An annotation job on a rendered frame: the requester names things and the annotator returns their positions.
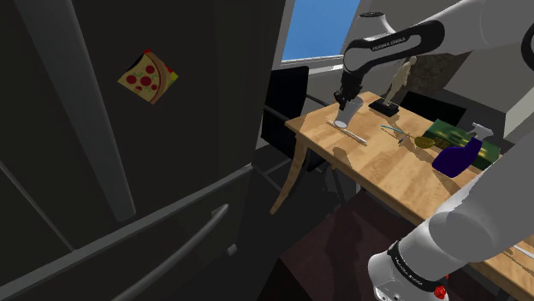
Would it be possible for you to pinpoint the dark red robot stand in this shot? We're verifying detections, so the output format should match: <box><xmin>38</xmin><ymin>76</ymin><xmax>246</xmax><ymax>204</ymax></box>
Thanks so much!
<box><xmin>258</xmin><ymin>192</ymin><xmax>419</xmax><ymax>301</ymax></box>

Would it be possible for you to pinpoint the black chair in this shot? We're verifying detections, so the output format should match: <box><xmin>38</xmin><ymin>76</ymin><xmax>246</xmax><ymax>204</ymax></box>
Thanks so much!
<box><xmin>259</xmin><ymin>65</ymin><xmax>331</xmax><ymax>170</ymax></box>

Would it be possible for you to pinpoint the beige figure on black base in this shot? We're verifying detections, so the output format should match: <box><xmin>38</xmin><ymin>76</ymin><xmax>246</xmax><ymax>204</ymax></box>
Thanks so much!
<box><xmin>368</xmin><ymin>56</ymin><xmax>418</xmax><ymax>118</ymax></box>

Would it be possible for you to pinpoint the slim silver utensil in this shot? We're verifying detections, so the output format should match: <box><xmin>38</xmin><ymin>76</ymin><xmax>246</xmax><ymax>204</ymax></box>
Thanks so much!
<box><xmin>511</xmin><ymin>243</ymin><xmax>534</xmax><ymax>261</ymax></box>
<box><xmin>325</xmin><ymin>119</ymin><xmax>370</xmax><ymax>146</ymax></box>

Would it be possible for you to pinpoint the green book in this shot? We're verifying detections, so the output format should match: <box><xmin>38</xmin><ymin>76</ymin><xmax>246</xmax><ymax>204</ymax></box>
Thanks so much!
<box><xmin>421</xmin><ymin>118</ymin><xmax>502</xmax><ymax>172</ymax></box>

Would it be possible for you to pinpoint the wooden table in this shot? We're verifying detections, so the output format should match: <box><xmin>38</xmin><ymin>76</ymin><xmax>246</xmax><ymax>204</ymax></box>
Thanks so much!
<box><xmin>270</xmin><ymin>91</ymin><xmax>534</xmax><ymax>301</ymax></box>

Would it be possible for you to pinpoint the pizza slice magnet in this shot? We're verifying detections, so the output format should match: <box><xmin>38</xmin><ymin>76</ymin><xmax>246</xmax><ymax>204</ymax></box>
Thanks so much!
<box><xmin>116</xmin><ymin>49</ymin><xmax>180</xmax><ymax>106</ymax></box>

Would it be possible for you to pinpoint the dark grey refrigerator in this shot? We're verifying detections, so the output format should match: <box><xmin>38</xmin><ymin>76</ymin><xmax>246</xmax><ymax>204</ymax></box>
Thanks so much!
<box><xmin>0</xmin><ymin>0</ymin><xmax>289</xmax><ymax>301</ymax></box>

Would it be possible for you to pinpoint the window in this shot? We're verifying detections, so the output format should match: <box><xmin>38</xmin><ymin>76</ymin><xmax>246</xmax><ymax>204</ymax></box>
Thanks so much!
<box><xmin>281</xmin><ymin>0</ymin><xmax>362</xmax><ymax>64</ymax></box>

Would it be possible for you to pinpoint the clear drinking glass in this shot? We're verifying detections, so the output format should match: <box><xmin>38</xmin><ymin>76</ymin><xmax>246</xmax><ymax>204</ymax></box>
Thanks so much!
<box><xmin>333</xmin><ymin>96</ymin><xmax>365</xmax><ymax>129</ymax></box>

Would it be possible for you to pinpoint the purple spray bottle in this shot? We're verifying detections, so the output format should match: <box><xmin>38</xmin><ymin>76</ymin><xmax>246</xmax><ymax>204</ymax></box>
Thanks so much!
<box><xmin>430</xmin><ymin>122</ymin><xmax>495</xmax><ymax>180</ymax></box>

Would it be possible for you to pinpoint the gold strainer with blue handle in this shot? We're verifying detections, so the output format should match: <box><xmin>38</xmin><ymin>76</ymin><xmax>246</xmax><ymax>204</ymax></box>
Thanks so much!
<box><xmin>379</xmin><ymin>124</ymin><xmax>436</xmax><ymax>150</ymax></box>

